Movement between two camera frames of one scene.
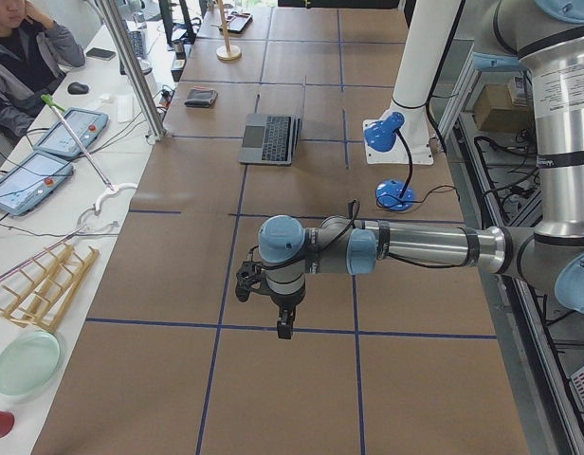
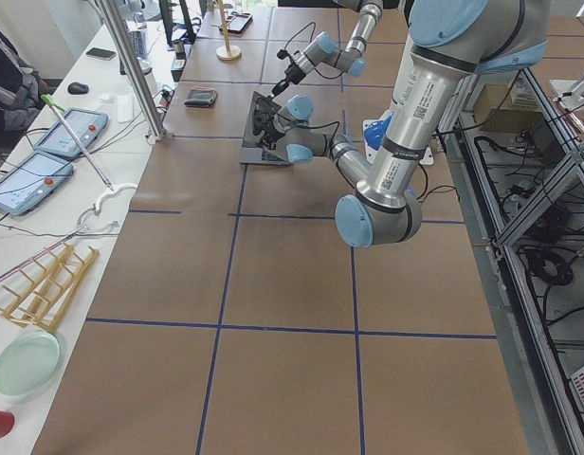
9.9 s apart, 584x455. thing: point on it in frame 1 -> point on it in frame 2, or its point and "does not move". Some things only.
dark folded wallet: (197, 98) does not move
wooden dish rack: (43, 303) does not move
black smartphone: (100, 54) does not move
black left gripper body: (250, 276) -> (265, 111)
